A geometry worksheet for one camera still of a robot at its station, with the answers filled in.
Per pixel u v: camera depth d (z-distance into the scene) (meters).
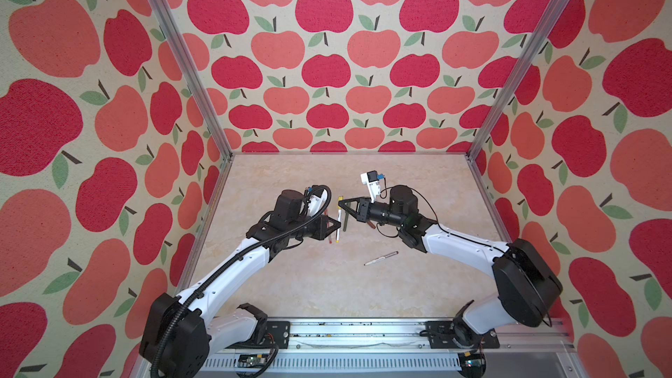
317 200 0.70
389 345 0.73
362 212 0.70
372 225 0.98
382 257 0.89
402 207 0.64
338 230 0.76
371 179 0.73
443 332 0.74
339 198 0.76
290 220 0.62
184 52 0.87
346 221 0.98
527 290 0.44
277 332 0.75
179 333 0.39
